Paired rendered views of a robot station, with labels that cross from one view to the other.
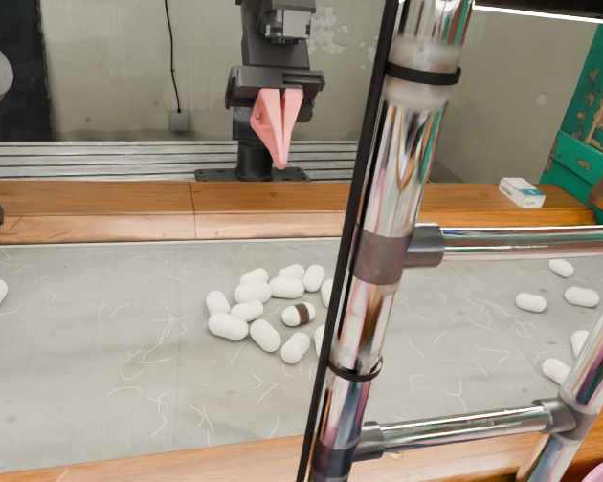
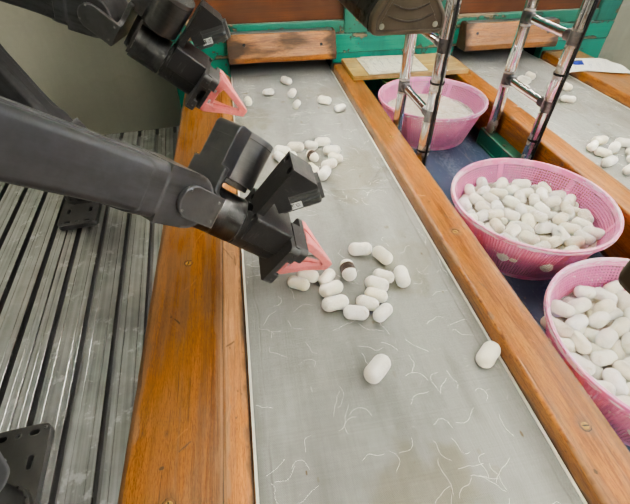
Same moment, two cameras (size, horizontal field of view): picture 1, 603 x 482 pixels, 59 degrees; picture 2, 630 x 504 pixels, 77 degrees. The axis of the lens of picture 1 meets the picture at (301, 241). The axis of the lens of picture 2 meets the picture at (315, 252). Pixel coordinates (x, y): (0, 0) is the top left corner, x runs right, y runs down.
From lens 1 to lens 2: 0.77 m
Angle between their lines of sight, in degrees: 64
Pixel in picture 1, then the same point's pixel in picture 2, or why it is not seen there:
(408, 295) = (288, 131)
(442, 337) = (318, 128)
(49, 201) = (201, 240)
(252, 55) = (201, 63)
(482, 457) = (388, 123)
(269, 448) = (396, 157)
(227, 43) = not seen: outside the picture
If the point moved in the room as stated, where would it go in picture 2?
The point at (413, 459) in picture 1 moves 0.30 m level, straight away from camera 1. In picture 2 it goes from (393, 134) to (276, 104)
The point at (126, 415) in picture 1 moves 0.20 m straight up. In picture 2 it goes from (377, 199) to (392, 86)
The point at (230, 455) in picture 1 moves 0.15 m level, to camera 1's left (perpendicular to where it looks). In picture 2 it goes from (401, 164) to (402, 212)
